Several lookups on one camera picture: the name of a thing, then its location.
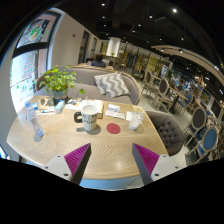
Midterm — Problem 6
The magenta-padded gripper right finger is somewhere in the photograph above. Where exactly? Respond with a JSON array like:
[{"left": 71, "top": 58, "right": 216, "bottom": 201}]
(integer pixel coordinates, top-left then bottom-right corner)
[{"left": 131, "top": 142, "right": 183, "bottom": 186}]

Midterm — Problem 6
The green potted plant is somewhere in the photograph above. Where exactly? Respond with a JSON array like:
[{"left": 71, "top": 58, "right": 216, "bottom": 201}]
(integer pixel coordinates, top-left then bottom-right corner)
[{"left": 39, "top": 64, "right": 86, "bottom": 103}]

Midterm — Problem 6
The clear blue-capped water bottle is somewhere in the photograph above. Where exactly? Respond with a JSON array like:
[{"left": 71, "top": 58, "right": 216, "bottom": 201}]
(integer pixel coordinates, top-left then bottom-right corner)
[{"left": 24, "top": 99, "right": 45, "bottom": 138}]

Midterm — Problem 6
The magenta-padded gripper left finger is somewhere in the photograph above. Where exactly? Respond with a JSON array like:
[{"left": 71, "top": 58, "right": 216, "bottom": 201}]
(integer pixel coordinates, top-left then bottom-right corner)
[{"left": 42, "top": 142, "right": 92, "bottom": 186}]

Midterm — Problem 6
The group of ceiling lights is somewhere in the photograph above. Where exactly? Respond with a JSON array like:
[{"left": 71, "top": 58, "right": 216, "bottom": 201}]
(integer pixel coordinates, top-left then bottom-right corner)
[{"left": 99, "top": 1, "right": 188, "bottom": 54}]

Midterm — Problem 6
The small light blue box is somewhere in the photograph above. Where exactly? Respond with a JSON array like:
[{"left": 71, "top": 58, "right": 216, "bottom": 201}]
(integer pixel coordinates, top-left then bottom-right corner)
[{"left": 54, "top": 99, "right": 66, "bottom": 115}]

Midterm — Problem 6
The white mug with black handle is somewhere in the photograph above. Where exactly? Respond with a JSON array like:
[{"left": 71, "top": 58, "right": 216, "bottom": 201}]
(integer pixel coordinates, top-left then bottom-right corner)
[{"left": 73, "top": 104, "right": 100, "bottom": 132}]

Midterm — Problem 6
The grey white chevron cushion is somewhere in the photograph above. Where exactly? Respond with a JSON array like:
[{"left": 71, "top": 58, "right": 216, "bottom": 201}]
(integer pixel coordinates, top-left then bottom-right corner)
[{"left": 93, "top": 73, "right": 130, "bottom": 98}]

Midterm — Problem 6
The white round pillar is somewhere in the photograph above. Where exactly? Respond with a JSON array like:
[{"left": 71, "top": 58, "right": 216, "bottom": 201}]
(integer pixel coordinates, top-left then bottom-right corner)
[{"left": 105, "top": 36, "right": 122, "bottom": 58}]

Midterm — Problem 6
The window with festive stickers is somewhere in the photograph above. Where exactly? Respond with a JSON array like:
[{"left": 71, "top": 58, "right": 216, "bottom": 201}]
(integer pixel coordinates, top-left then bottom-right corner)
[{"left": 9, "top": 9, "right": 63, "bottom": 114}]

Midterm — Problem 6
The dark grey tufted armchair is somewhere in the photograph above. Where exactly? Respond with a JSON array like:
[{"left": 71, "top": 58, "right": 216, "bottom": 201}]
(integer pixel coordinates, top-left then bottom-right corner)
[{"left": 145, "top": 110, "right": 185, "bottom": 157}]

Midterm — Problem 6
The clear plastic cup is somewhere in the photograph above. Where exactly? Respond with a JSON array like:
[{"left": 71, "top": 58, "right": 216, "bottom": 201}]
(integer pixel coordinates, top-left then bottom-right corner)
[{"left": 128, "top": 109, "right": 145, "bottom": 131}]

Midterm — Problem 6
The white tube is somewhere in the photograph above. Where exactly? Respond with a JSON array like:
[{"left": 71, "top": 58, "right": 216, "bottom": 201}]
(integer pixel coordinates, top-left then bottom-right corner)
[{"left": 35, "top": 107, "right": 56, "bottom": 116}]

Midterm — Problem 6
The brown printed card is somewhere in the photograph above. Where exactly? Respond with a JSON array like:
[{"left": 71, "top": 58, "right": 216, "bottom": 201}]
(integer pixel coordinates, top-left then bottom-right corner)
[{"left": 38, "top": 96, "right": 56, "bottom": 111}]

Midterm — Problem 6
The person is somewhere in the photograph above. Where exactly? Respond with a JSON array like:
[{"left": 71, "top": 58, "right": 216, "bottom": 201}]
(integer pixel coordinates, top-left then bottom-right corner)
[{"left": 90, "top": 53, "right": 108, "bottom": 69}]

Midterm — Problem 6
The flat round red coaster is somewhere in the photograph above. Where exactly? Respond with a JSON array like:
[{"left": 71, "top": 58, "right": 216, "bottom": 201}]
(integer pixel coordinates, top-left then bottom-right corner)
[{"left": 106, "top": 122, "right": 122, "bottom": 135}]

